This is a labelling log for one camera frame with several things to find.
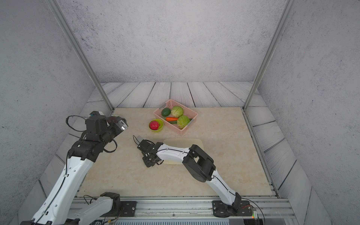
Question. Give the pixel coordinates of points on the green cabbage front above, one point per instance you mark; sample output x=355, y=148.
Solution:
x=183, y=121

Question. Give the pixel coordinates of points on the cream plastic cutting board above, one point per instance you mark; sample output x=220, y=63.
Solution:
x=183, y=142

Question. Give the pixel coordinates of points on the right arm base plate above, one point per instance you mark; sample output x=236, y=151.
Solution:
x=219, y=209

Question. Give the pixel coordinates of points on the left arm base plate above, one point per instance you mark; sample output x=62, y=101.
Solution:
x=122, y=209

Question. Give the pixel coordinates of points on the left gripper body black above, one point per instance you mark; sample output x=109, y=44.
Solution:
x=113, y=131

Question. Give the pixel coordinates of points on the left aluminium frame post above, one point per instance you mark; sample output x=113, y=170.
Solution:
x=59, y=16

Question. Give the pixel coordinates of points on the green cabbage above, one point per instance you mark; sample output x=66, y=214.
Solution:
x=177, y=111
x=183, y=121

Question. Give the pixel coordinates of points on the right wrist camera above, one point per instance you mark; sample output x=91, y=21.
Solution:
x=145, y=145

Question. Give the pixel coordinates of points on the lime green bowl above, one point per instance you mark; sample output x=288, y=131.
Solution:
x=161, y=125

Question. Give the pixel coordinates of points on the right aluminium frame post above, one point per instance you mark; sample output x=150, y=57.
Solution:
x=270, y=51

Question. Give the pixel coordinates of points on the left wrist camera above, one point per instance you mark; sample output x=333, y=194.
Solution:
x=122, y=125

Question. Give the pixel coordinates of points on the green cabbage rear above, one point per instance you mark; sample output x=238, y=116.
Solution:
x=177, y=111

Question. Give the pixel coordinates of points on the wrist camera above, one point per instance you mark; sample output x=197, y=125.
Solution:
x=145, y=145
x=122, y=125

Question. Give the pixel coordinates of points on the pink perforated plastic basket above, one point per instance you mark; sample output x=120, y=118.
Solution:
x=192, y=115

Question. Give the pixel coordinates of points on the orange carrot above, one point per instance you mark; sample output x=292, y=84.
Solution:
x=171, y=119

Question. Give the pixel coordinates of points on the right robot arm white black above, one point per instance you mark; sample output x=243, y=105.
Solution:
x=198, y=163

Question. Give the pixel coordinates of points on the aluminium frame post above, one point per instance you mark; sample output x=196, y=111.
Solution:
x=270, y=51
x=59, y=16

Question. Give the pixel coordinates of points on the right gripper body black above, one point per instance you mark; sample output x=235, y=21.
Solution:
x=146, y=161

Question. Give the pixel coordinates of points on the dark green avocado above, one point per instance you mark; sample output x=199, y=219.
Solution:
x=166, y=112

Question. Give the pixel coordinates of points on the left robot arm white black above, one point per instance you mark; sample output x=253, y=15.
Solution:
x=100, y=131

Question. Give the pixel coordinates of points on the aluminium front rail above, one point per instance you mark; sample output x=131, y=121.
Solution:
x=198, y=211

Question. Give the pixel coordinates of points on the red pink fruit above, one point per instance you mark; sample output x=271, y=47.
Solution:
x=154, y=125

